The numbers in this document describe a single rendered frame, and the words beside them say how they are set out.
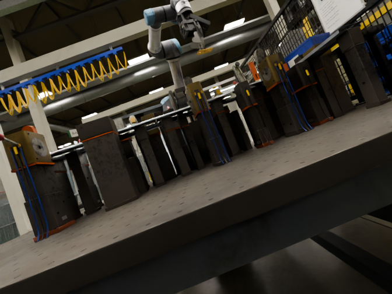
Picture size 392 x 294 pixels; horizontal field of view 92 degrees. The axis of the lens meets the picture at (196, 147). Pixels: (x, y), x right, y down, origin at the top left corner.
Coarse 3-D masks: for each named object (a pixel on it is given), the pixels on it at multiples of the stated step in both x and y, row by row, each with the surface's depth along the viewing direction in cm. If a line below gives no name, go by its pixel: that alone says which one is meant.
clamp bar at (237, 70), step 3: (237, 63) 117; (234, 66) 120; (237, 66) 121; (234, 69) 120; (237, 69) 121; (240, 69) 120; (234, 72) 121; (237, 72) 119; (240, 72) 120; (237, 75) 119; (240, 75) 120; (243, 75) 119; (237, 78) 120; (240, 78) 118; (243, 78) 119; (240, 81) 118
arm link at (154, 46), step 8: (152, 8) 102; (160, 8) 102; (144, 16) 105; (152, 16) 102; (160, 16) 103; (152, 24) 105; (160, 24) 109; (152, 32) 114; (160, 32) 118; (152, 40) 122; (152, 48) 132; (160, 48) 136; (152, 56) 143; (160, 56) 142
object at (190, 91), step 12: (192, 84) 76; (192, 96) 76; (204, 96) 76; (192, 108) 80; (204, 108) 75; (204, 120) 76; (204, 132) 79; (216, 132) 76; (216, 144) 75; (216, 156) 75; (228, 156) 76
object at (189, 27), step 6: (180, 12) 95; (186, 12) 96; (180, 18) 97; (186, 18) 96; (180, 24) 96; (186, 24) 94; (192, 24) 95; (180, 30) 99; (186, 30) 93; (192, 30) 94; (186, 36) 97; (192, 36) 100
